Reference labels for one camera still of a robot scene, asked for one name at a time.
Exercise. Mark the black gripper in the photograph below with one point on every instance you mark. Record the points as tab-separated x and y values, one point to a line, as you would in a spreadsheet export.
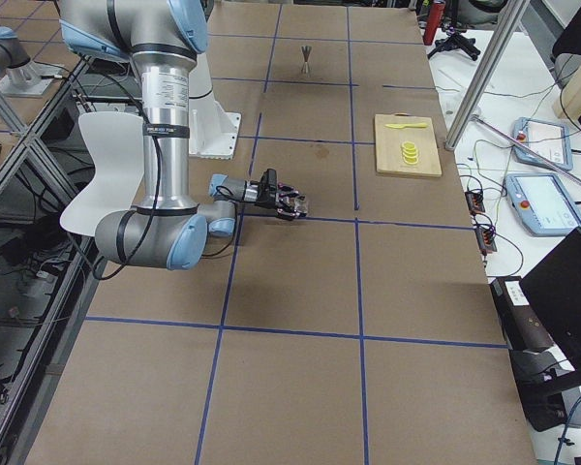
267	200

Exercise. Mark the clear glass beaker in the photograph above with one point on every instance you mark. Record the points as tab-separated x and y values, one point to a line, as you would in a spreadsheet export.
300	206

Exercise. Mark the steel jigger measuring cup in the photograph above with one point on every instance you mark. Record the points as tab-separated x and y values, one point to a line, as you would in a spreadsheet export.
306	52

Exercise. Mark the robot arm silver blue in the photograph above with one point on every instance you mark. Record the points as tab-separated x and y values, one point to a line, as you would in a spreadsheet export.
20	75
165	42

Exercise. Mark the wooden cutting board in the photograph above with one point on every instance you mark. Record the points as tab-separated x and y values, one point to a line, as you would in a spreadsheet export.
389	159

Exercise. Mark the yellow plastic knife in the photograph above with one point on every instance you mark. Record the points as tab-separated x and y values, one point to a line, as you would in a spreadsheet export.
401	126

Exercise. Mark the white plastic chair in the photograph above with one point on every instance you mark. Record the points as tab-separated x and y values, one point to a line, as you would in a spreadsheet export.
114	141

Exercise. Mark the small electronics board far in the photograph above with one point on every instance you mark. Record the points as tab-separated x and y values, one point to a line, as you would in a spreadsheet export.
475	202

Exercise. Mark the small electronics board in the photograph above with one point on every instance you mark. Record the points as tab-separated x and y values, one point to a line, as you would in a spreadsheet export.
475	202
485	237

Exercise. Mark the small electronics board near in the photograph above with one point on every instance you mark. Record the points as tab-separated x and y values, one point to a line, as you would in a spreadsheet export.
485	237

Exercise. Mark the black tripod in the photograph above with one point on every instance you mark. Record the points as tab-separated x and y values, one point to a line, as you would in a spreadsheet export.
456	40

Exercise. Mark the red bottle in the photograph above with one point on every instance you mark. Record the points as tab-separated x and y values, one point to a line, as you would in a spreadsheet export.
433	22

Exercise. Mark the teach pendant near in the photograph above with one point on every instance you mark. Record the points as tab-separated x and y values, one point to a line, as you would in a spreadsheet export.
542	204

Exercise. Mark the teach pendant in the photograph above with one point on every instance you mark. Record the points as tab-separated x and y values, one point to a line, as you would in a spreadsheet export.
542	204
548	139

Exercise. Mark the black box on desk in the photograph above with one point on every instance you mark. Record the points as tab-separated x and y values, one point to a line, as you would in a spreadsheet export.
521	326

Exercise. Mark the teach pendant far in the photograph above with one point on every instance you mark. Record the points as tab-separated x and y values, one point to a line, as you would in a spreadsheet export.
548	139

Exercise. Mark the black computer monitor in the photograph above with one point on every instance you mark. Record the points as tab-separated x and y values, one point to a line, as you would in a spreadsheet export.
553	289

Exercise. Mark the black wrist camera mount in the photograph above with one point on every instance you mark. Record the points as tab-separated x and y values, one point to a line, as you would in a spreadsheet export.
269	179

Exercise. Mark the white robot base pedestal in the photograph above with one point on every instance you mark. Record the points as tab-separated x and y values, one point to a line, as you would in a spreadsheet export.
213	131

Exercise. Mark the aluminium frame post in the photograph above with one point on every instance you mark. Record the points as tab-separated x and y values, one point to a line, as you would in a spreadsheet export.
489	61

